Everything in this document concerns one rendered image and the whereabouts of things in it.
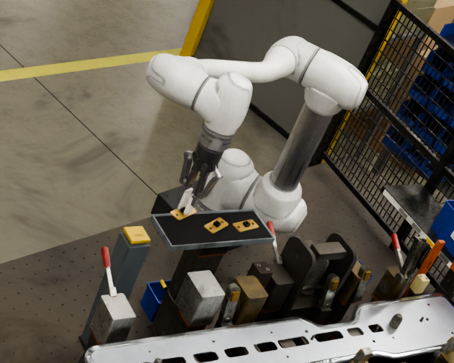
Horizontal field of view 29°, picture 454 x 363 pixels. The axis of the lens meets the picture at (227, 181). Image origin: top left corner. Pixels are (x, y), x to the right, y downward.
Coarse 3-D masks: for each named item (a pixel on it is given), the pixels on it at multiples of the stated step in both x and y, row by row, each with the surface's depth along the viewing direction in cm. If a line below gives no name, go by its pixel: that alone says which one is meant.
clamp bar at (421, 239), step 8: (416, 240) 284; (424, 240) 285; (416, 248) 284; (424, 248) 282; (408, 256) 287; (416, 256) 288; (408, 264) 287; (400, 272) 290; (408, 272) 291; (408, 280) 291
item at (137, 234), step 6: (126, 228) 244; (132, 228) 244; (138, 228) 245; (126, 234) 242; (132, 234) 242; (138, 234) 243; (144, 234) 244; (132, 240) 240; (138, 240) 241; (144, 240) 242; (150, 240) 243
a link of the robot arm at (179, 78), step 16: (272, 48) 268; (288, 48) 268; (160, 64) 228; (176, 64) 228; (192, 64) 231; (208, 64) 242; (224, 64) 246; (240, 64) 250; (256, 64) 254; (272, 64) 258; (288, 64) 265; (160, 80) 228; (176, 80) 227; (192, 80) 226; (256, 80) 254; (272, 80) 260; (176, 96) 228; (192, 96) 227
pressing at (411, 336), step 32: (288, 320) 262; (352, 320) 273; (384, 320) 279; (416, 320) 285; (448, 320) 291; (96, 352) 225; (128, 352) 229; (160, 352) 233; (192, 352) 237; (224, 352) 241; (256, 352) 246; (288, 352) 251; (320, 352) 255; (352, 352) 261; (384, 352) 266; (416, 352) 272
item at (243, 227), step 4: (248, 220) 267; (252, 220) 268; (236, 224) 263; (240, 224) 264; (244, 224) 264; (248, 224) 264; (256, 224) 267; (236, 228) 262; (240, 228) 262; (244, 228) 263; (248, 228) 264; (252, 228) 264
